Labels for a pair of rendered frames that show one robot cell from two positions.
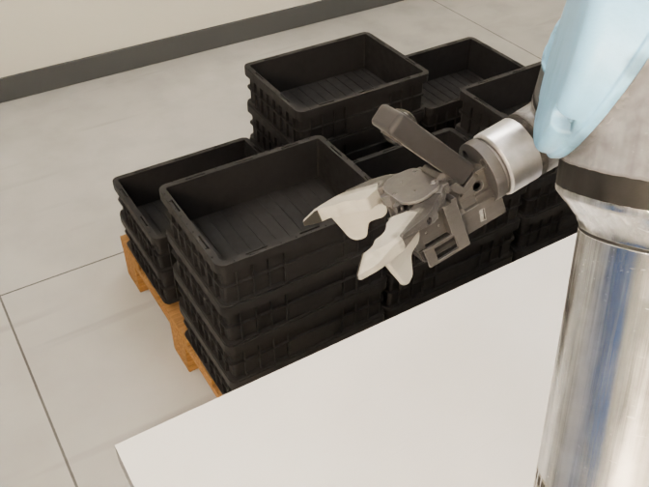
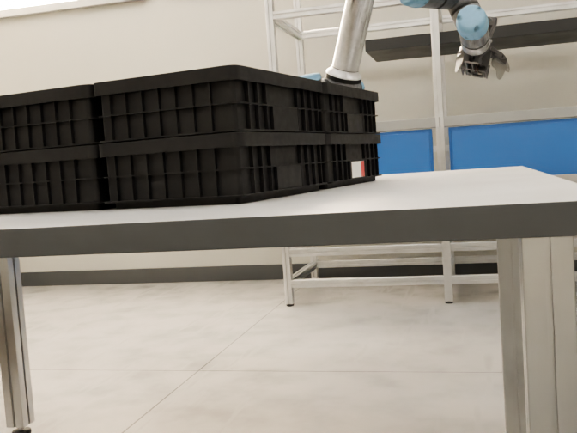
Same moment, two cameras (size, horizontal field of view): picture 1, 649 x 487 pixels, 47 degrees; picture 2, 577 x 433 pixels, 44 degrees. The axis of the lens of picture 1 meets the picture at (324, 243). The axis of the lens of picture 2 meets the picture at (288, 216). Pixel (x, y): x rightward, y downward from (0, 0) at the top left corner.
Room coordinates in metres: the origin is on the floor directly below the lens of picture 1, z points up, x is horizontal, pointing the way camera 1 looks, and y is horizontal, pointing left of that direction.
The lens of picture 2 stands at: (1.71, -1.92, 0.77)
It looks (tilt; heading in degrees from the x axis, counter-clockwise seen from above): 4 degrees down; 136
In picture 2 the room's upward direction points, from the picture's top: 4 degrees counter-clockwise
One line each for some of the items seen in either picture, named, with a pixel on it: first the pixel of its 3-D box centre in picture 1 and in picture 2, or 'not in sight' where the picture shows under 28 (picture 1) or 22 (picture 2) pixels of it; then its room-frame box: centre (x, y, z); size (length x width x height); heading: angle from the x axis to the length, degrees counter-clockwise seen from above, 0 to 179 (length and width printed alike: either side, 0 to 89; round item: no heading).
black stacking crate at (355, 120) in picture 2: not in sight; (299, 119); (0.45, -0.63, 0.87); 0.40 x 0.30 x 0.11; 111
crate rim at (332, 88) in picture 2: not in sight; (298, 99); (0.45, -0.63, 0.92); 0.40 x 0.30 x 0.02; 111
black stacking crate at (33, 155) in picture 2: not in sight; (101, 176); (0.31, -1.11, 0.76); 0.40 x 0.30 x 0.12; 111
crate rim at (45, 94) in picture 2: not in sight; (95, 103); (0.31, -1.11, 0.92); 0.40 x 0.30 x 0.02; 111
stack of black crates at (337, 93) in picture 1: (334, 141); not in sight; (1.80, -0.03, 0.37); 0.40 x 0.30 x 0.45; 122
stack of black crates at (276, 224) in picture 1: (279, 273); not in sight; (1.25, 0.10, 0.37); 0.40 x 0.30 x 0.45; 121
